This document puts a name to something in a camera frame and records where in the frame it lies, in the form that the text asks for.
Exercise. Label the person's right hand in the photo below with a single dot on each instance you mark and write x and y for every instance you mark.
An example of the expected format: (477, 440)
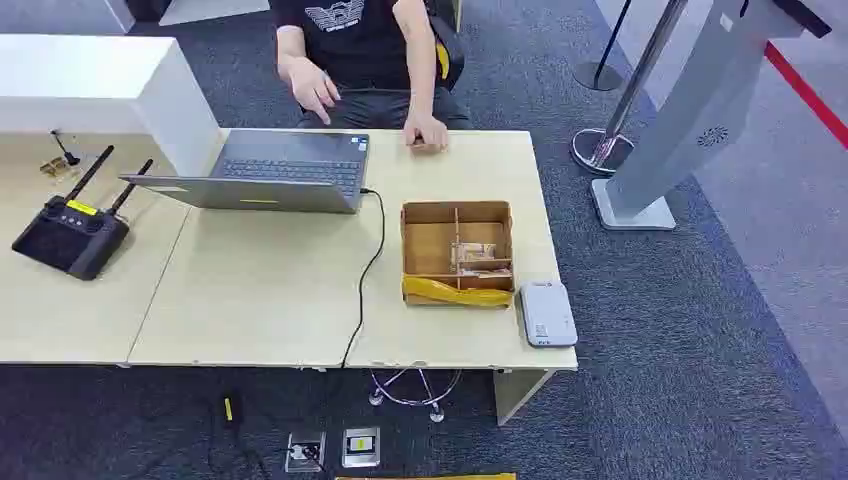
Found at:
(310, 83)

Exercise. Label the person's left hand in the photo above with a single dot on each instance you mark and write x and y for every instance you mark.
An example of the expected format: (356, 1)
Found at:
(425, 131)

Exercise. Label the person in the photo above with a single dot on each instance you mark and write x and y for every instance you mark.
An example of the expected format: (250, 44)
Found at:
(358, 46)

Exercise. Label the grey open laptop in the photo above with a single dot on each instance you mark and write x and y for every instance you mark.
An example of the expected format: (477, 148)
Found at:
(291, 166)

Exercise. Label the black chair with yellow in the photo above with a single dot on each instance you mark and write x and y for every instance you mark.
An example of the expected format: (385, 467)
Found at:
(450, 46)

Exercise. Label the wooden card box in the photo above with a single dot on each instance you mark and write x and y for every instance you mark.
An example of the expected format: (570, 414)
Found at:
(430, 248)

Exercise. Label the white floor plinth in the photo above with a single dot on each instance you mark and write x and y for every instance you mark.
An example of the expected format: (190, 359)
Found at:
(212, 10)

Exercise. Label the brown printed card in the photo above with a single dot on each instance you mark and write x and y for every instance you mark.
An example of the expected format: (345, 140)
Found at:
(476, 253)

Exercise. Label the pale flat card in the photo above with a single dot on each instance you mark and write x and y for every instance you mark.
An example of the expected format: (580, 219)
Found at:
(487, 273)

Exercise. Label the grey card reader device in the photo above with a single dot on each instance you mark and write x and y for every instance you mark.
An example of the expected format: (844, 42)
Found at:
(547, 314)

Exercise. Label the white cabinet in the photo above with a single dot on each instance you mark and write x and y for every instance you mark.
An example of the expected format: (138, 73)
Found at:
(86, 79)

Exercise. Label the pale desk leg panel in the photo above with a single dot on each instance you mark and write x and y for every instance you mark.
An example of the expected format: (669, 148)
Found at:
(517, 391)

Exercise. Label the grey kiosk stand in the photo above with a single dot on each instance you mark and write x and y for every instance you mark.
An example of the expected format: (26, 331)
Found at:
(702, 106)

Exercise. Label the chrome stool base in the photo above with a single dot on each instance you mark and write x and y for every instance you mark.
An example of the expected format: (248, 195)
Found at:
(437, 414)

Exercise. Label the black remote controller with antennas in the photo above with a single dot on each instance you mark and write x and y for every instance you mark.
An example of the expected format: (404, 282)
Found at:
(69, 238)

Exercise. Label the steel floor socket yellow label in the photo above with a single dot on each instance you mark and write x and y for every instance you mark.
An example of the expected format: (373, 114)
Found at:
(361, 447)

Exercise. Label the steel floor socket with plug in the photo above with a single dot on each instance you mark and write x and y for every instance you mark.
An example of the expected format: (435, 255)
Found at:
(305, 452)

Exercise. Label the red floor tape line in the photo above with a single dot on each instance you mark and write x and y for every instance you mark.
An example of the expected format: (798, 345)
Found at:
(805, 93)

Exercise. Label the black stanchion post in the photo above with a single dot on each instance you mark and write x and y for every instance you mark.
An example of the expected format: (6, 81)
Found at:
(598, 76)

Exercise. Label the chrome stanchion post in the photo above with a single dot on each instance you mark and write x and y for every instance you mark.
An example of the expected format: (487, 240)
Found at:
(636, 79)

